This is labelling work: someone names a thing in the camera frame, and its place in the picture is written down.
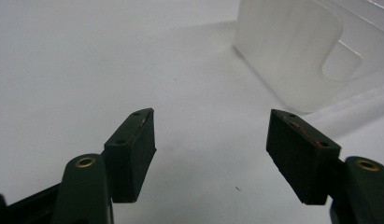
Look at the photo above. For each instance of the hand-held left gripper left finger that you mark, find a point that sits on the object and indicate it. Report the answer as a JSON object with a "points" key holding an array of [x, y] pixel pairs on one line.
{"points": [[130, 155]]}

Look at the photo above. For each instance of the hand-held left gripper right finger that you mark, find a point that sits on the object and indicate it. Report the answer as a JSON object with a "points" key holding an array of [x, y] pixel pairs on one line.
{"points": [[301, 161]]}

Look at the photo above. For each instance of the translucent plastic container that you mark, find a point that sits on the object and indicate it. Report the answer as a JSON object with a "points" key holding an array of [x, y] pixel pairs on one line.
{"points": [[308, 53]]}

